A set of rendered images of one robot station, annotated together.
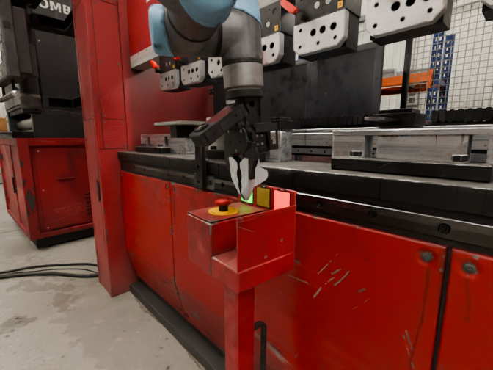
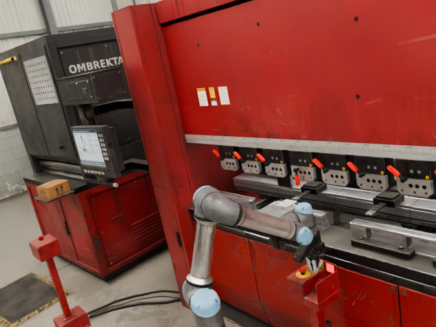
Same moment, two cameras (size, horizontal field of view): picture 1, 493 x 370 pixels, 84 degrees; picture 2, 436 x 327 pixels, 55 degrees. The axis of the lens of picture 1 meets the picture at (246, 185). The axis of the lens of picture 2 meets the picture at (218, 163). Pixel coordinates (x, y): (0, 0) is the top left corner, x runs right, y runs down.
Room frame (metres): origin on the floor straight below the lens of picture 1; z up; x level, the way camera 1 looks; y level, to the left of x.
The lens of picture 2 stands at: (-1.28, 0.19, 1.95)
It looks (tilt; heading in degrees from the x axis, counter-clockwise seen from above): 15 degrees down; 5
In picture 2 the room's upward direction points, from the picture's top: 11 degrees counter-clockwise
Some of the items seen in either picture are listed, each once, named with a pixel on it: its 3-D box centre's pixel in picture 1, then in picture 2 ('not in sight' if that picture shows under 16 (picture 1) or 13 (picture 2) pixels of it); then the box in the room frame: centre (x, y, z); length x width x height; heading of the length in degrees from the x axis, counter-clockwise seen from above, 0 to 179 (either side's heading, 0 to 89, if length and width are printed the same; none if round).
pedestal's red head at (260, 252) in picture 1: (238, 227); (312, 281); (0.60, 0.02, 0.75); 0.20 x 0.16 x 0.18; 39
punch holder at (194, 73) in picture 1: (198, 64); (254, 158); (1.23, 0.20, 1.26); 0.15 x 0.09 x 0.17; 44
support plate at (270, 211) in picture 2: (202, 124); (272, 212); (0.96, 0.15, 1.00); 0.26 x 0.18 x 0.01; 134
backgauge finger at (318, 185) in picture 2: (265, 123); (306, 191); (1.17, -0.08, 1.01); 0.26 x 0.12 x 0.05; 134
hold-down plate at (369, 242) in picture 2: (400, 166); (381, 246); (0.59, -0.33, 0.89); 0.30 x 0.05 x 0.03; 44
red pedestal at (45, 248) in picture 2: not in sight; (57, 284); (1.59, 1.89, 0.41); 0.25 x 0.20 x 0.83; 134
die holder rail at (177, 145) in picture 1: (166, 143); (228, 200); (1.47, 0.42, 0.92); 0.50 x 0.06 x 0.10; 44
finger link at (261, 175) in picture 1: (255, 177); (318, 264); (0.54, -0.02, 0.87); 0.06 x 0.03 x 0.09; 129
